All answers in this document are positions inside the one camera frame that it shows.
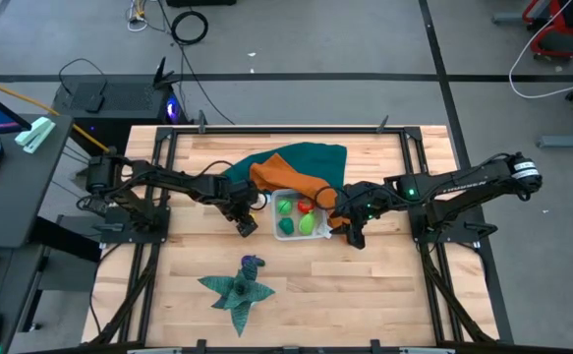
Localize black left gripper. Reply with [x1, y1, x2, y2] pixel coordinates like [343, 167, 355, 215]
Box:
[223, 180, 260, 239]

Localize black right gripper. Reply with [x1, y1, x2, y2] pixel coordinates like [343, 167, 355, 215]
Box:
[332, 184, 386, 251]

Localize light green toy pear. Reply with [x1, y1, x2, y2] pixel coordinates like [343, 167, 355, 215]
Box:
[298, 211, 317, 237]

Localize clear plastic tupperware container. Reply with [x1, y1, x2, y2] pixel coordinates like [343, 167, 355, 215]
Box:
[269, 188, 335, 243]

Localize orange cloth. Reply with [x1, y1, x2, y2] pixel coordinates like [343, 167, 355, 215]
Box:
[248, 152, 352, 230]

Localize dark green cloth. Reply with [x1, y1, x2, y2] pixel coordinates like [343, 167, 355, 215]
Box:
[222, 142, 349, 192]

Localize black wifi antenna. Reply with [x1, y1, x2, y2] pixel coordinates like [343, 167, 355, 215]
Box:
[151, 55, 183, 90]

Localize black computer tower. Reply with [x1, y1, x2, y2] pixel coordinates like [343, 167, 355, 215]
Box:
[51, 80, 185, 153]

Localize small black device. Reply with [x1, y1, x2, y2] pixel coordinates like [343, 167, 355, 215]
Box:
[84, 92, 106, 114]

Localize black box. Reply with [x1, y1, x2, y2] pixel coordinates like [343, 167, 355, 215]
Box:
[165, 0, 238, 8]

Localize mint green stapler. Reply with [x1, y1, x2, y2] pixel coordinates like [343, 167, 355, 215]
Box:
[14, 116, 57, 155]

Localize dark grey desk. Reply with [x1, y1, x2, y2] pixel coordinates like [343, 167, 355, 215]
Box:
[0, 112, 75, 250]

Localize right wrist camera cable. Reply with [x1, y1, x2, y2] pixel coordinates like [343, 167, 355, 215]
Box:
[313, 184, 346, 215]

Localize black table frame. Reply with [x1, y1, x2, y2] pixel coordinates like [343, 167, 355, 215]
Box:
[80, 115, 516, 354]

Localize coiled black cable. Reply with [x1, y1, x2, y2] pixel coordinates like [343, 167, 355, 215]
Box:
[169, 10, 210, 47]

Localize white floor cable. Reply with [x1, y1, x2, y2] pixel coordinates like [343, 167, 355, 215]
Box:
[507, 0, 573, 100]

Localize white cable bundle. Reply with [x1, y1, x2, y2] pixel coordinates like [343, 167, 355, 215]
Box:
[126, 0, 152, 33]

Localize yellow cable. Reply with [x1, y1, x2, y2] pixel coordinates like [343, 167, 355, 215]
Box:
[0, 73, 114, 152]

